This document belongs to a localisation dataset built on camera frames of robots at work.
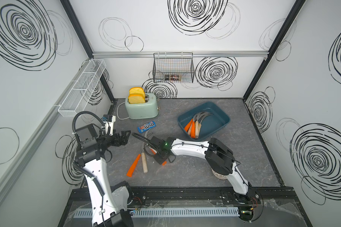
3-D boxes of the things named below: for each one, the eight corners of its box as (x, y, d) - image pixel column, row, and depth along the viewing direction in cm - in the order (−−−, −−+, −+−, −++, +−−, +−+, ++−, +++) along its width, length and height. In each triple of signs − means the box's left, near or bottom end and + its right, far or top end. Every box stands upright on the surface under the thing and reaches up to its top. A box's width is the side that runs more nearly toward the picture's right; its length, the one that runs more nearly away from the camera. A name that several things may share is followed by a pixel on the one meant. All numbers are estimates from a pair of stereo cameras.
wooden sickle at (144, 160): (143, 173, 83) (142, 172, 81) (140, 144, 96) (140, 142, 94) (148, 172, 84) (147, 171, 82) (144, 143, 96) (144, 141, 94)
